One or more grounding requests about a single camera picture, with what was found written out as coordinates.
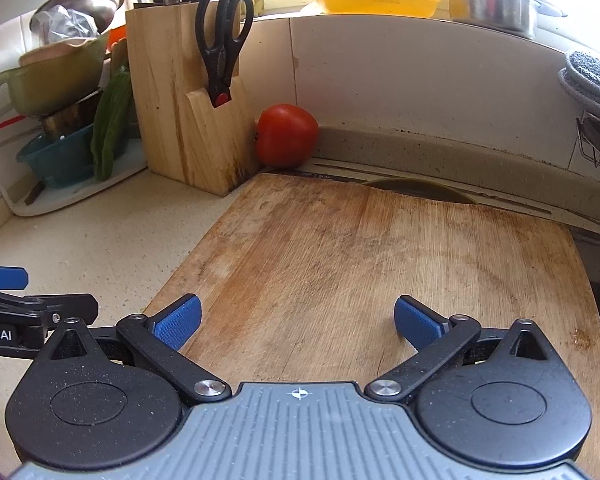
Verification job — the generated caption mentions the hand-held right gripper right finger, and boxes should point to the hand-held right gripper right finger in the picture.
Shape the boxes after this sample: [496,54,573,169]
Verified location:
[364,295,556,405]

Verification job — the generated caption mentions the green cucumbers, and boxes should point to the green cucumbers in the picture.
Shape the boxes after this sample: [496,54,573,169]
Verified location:
[91,67,133,182]

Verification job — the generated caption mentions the steel bowl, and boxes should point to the steel bowl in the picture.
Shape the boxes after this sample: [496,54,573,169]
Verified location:
[28,0,126,41]

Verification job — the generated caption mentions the teal plastic basin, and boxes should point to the teal plastic basin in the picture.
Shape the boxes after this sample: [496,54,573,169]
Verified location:
[16,120,131,189]

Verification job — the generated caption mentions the steel pot with lid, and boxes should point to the steel pot with lid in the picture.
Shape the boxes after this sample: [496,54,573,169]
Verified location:
[445,0,571,41]

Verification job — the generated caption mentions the orange plastic item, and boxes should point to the orange plastic item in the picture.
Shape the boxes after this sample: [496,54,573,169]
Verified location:
[105,27,128,53]

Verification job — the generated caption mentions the white corner tray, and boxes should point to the white corner tray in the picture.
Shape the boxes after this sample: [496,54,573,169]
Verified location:
[0,132,150,218]

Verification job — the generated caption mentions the green plastic bowl with handle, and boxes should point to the green plastic bowl with handle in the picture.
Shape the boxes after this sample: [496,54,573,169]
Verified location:
[0,30,113,131]

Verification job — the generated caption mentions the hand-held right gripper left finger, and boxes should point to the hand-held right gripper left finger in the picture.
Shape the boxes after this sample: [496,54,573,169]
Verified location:
[32,294,232,405]

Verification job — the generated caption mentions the red tomato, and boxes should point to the red tomato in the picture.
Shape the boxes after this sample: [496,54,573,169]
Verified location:
[254,104,320,169]

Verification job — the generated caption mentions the black kitchen scissors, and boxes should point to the black kitchen scissors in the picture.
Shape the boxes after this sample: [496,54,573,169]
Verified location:
[195,0,255,109]

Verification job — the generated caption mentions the wooden cutting board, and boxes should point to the wooden cutting board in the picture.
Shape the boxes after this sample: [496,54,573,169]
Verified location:
[142,172,600,480]
[125,2,261,197]

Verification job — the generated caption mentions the grey cloth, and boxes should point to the grey cloth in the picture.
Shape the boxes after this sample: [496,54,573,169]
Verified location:
[557,49,600,126]

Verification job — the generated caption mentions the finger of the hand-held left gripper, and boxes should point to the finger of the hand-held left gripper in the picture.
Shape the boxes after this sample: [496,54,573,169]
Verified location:
[0,266,29,291]
[0,292,100,325]

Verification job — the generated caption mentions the crumpled clear plastic bag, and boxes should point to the crumpled clear plastic bag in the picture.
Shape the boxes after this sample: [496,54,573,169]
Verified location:
[30,5,101,46]

